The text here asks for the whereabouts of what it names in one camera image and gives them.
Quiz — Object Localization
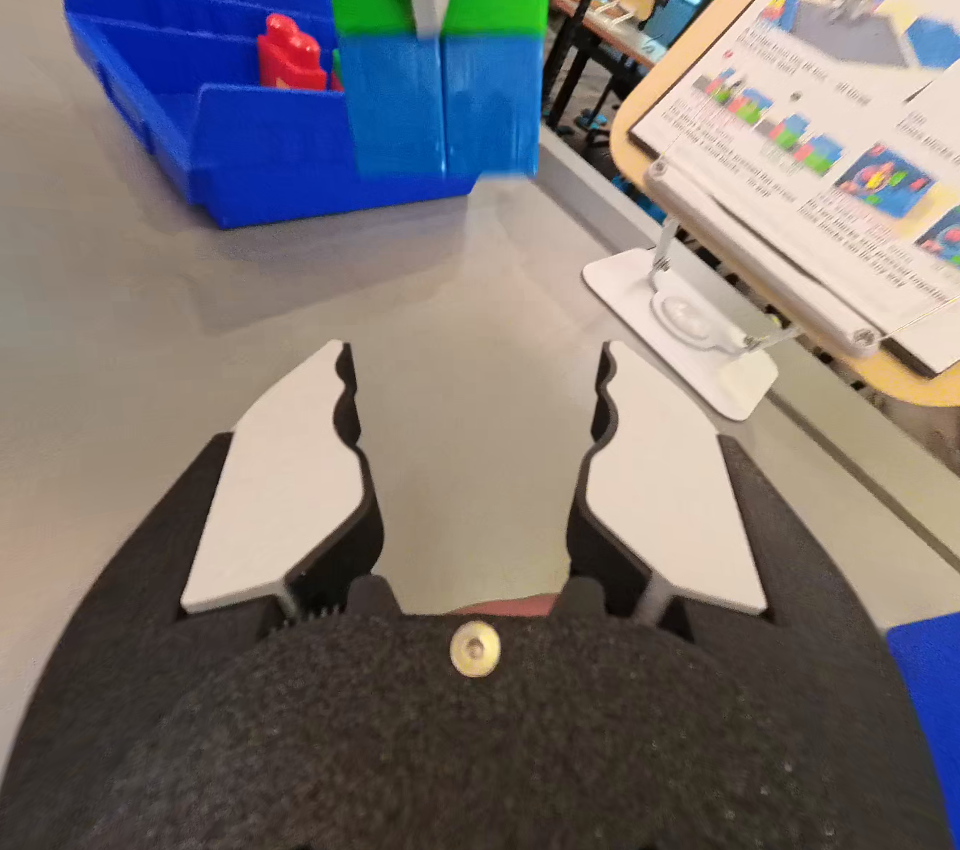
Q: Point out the white stand with wooden board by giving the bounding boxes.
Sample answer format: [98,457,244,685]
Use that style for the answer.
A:
[581,0,960,422]

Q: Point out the person's right hand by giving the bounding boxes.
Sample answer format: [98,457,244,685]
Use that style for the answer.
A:
[457,594,561,617]

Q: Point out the blue plastic storage bin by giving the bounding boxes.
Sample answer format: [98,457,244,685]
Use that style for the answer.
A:
[887,614,960,850]
[60,0,481,230]

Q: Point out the grey desk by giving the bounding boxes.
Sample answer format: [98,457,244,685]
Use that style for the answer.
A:
[0,0,960,776]

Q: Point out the red toy block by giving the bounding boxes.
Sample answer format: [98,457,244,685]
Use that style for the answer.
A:
[257,14,331,92]

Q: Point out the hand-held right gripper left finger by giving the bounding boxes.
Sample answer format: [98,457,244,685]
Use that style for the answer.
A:
[180,339,386,622]

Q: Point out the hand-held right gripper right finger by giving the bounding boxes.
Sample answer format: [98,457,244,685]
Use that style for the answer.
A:
[566,339,770,626]

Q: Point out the wooden work table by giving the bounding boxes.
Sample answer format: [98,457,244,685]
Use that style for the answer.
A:
[549,0,669,131]

